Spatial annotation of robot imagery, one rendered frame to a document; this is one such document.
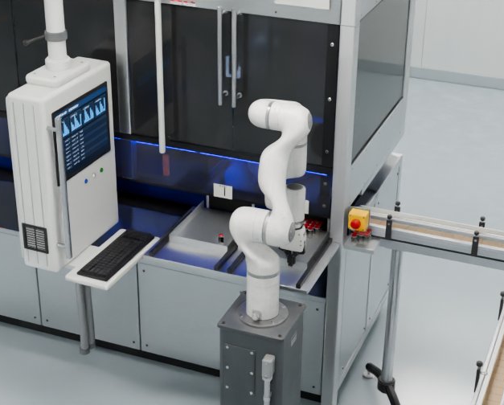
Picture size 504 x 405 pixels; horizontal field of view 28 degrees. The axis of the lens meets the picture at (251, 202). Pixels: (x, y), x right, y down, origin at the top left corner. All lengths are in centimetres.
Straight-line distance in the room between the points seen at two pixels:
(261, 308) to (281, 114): 71
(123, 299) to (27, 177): 102
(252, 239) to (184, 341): 131
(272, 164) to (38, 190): 100
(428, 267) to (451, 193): 102
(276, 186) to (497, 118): 470
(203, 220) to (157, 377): 91
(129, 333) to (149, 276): 37
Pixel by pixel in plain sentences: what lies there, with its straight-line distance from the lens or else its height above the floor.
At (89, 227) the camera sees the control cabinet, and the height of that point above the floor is 89.
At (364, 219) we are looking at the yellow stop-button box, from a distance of 408.
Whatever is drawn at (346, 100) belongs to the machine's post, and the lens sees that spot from 391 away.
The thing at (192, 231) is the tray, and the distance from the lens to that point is 424.
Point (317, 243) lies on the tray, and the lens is 416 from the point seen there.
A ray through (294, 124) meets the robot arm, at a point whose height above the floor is 159.
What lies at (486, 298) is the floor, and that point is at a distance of 561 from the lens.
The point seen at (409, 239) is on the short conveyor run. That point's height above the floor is 90.
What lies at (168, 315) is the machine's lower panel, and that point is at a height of 33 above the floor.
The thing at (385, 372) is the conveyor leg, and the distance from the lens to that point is 461.
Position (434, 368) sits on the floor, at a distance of 501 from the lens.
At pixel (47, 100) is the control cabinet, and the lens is 385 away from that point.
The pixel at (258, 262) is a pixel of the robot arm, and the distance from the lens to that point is 355.
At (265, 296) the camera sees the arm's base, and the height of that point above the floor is 97.
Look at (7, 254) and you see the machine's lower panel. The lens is 503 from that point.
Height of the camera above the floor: 289
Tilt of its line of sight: 27 degrees down
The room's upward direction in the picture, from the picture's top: 1 degrees clockwise
